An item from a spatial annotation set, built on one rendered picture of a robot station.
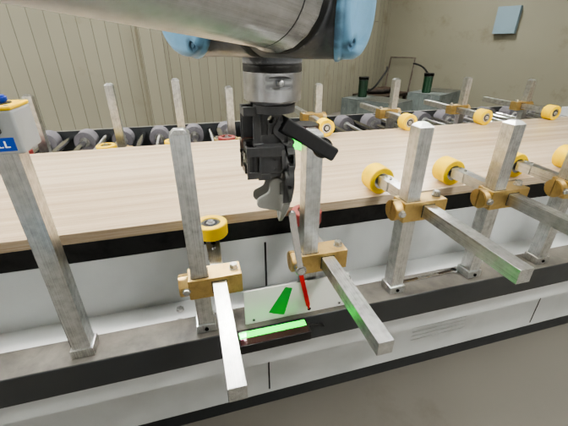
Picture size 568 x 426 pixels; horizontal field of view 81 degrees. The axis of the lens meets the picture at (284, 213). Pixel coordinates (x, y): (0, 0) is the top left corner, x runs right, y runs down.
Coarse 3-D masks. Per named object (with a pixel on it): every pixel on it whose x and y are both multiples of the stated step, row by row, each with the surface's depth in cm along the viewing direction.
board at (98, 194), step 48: (192, 144) 148; (336, 144) 148; (384, 144) 148; (432, 144) 148; (480, 144) 148; (528, 144) 148; (0, 192) 100; (48, 192) 100; (96, 192) 100; (144, 192) 100; (240, 192) 100; (336, 192) 100; (0, 240) 76; (96, 240) 81
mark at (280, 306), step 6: (288, 288) 78; (282, 294) 79; (288, 294) 79; (276, 300) 79; (282, 300) 79; (276, 306) 80; (282, 306) 80; (270, 312) 80; (276, 312) 81; (282, 312) 81
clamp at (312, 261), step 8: (320, 248) 78; (328, 248) 78; (336, 248) 78; (344, 248) 78; (288, 256) 78; (304, 256) 76; (312, 256) 76; (320, 256) 77; (328, 256) 77; (336, 256) 78; (344, 256) 79; (288, 264) 79; (304, 264) 76; (312, 264) 77; (320, 264) 78; (344, 264) 80; (312, 272) 78
